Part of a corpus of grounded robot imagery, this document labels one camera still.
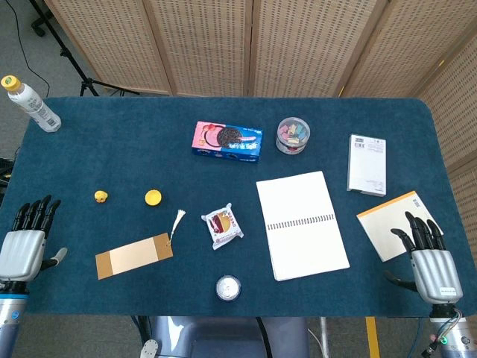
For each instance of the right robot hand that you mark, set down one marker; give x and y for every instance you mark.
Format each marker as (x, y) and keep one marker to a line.
(436, 270)

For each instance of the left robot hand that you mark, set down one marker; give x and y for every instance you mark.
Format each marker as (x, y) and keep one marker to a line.
(23, 252)

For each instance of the small yellow duck toy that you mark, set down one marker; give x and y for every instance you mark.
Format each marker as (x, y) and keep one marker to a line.
(100, 196)

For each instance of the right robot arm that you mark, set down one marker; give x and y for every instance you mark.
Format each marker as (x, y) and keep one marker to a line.
(449, 330)

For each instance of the yellow round toy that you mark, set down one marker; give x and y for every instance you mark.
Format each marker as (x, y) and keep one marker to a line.
(153, 197)

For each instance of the yellow-edged notepad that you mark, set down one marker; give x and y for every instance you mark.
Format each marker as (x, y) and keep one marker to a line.
(391, 227)

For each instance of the brown bookmark with tassel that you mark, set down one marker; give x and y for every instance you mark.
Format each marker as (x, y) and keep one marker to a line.
(134, 255)

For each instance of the white rectangular box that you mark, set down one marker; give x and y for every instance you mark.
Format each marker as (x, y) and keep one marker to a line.
(366, 164)

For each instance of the open spiral notebook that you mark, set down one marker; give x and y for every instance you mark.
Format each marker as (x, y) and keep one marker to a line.
(302, 223)

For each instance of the white plastic bottle yellow cap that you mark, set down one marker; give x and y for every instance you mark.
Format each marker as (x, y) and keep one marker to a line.
(33, 105)

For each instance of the blue table cloth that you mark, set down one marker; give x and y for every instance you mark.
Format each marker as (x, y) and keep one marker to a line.
(186, 179)

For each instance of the clear tub of clips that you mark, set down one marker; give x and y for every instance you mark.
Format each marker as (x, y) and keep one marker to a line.
(293, 135)

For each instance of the black tripod stand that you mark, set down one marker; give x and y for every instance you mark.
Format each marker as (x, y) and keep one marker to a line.
(71, 59)

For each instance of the snack packet red white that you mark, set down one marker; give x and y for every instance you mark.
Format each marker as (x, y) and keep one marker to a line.
(223, 226)

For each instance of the silver can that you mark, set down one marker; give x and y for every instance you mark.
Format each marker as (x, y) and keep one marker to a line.
(228, 288)

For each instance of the blue pink cookie box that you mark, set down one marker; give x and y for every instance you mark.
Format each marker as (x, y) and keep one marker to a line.
(227, 141)

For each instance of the wicker folding screen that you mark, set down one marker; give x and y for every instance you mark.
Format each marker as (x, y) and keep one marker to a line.
(261, 44)

